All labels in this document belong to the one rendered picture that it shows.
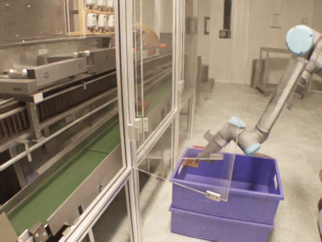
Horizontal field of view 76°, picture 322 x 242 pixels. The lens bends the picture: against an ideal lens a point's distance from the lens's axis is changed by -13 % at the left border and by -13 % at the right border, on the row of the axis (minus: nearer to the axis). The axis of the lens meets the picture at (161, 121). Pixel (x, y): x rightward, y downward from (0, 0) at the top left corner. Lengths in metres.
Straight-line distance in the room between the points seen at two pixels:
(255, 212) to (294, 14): 5.15
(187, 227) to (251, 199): 0.43
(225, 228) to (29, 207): 1.03
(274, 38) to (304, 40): 4.88
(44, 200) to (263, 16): 5.60
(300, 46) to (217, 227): 1.03
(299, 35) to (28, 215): 1.16
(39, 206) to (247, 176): 1.26
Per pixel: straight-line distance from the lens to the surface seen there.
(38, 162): 1.05
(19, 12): 1.26
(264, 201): 1.29
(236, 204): 1.30
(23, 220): 0.82
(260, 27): 5.84
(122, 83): 0.92
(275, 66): 5.93
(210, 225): 1.43
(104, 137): 1.18
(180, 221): 1.46
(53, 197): 0.87
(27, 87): 0.76
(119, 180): 0.99
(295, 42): 1.02
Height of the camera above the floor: 1.16
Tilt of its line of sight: 21 degrees down
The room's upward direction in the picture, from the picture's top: straight up
